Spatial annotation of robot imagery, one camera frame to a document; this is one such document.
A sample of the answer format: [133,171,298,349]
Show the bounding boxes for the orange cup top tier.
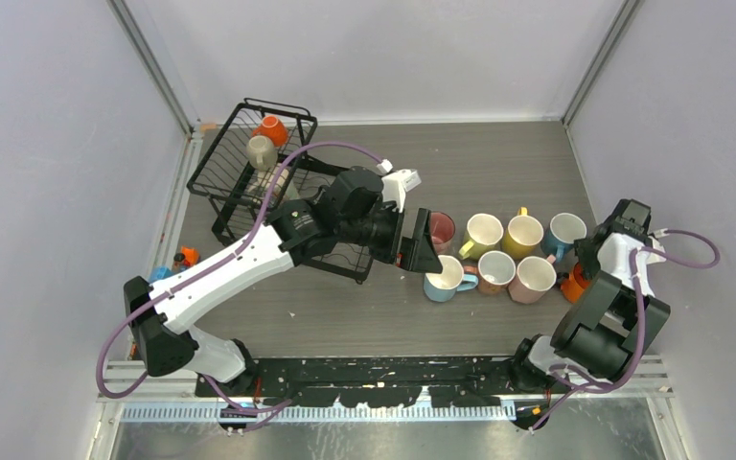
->
[252,115,289,148]

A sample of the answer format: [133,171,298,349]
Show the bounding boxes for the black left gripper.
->
[338,202,443,275]

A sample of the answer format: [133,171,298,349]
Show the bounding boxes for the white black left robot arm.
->
[124,167,443,397]

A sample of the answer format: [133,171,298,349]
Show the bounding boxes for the cream cup in rack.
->
[246,167,299,206]

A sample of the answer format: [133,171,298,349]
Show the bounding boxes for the blue floral mug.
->
[540,213,587,263]

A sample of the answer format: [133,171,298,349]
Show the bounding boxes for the yellow mug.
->
[501,207,544,261]

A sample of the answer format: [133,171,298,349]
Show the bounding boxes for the black wire dish rack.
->
[186,97,376,285]

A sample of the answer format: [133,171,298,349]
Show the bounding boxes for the large pink mug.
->
[429,212,456,254]

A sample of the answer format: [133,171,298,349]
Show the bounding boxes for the colourful toy block pile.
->
[148,246,200,283]

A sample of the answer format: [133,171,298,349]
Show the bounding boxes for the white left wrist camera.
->
[381,169,422,212]

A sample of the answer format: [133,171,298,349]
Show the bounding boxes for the light blue cup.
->
[424,255,479,303]

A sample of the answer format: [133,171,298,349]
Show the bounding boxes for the pink cup rack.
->
[508,255,558,305]

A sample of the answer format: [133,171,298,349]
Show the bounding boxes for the beige mug top tier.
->
[246,135,278,171]

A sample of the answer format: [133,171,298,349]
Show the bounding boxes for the light green mug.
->
[458,213,504,260]

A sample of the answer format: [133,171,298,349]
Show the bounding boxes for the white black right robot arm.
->
[508,198,671,394]

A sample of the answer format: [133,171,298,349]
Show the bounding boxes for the orange cup tier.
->
[252,115,289,148]
[560,263,591,304]

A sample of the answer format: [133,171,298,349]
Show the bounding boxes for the small pink cup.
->
[464,250,517,295]

